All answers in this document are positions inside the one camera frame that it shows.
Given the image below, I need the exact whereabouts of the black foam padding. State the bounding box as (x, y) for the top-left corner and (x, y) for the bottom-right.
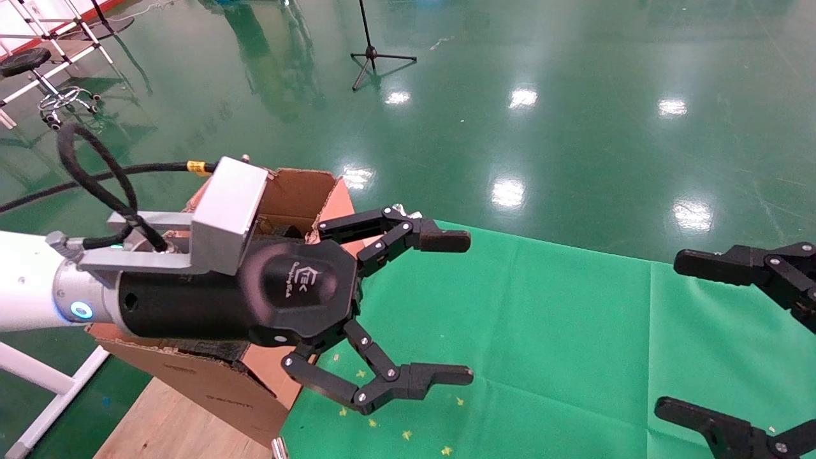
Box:
(169, 339), (251, 363)

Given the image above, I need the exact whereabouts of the black round swivel stool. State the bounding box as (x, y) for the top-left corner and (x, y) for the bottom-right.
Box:
(0, 48), (103, 131)

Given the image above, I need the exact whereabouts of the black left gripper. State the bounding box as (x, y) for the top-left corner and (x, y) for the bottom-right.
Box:
(118, 239), (364, 348)

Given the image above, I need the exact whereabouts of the black stand with round base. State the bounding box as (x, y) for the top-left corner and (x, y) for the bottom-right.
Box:
(91, 0), (136, 34)

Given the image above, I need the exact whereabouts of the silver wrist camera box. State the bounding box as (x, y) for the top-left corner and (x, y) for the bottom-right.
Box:
(80, 156), (268, 284)

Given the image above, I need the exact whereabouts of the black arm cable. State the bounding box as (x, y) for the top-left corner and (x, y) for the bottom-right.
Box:
(0, 122), (219, 252)

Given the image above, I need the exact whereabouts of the white metal post frame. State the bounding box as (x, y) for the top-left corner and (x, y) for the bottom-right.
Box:
(0, 341), (110, 459)

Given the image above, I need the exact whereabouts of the green table cloth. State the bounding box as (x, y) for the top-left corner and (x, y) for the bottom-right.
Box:
(280, 220), (816, 459)

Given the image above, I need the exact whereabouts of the large open cardboard carton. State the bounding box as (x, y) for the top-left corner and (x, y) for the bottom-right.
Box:
(85, 167), (367, 447)

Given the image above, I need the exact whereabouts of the white frame table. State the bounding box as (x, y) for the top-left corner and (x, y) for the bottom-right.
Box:
(0, 0), (115, 128)

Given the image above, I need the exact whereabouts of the black tripod stand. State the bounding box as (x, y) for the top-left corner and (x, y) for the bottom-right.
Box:
(351, 0), (418, 91)

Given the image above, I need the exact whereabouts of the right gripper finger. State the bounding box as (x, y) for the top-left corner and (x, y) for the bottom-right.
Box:
(655, 397), (816, 459)
(673, 242), (816, 335)

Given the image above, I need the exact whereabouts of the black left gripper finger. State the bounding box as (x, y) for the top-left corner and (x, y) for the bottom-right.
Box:
(281, 319), (474, 415)
(317, 205), (471, 276)

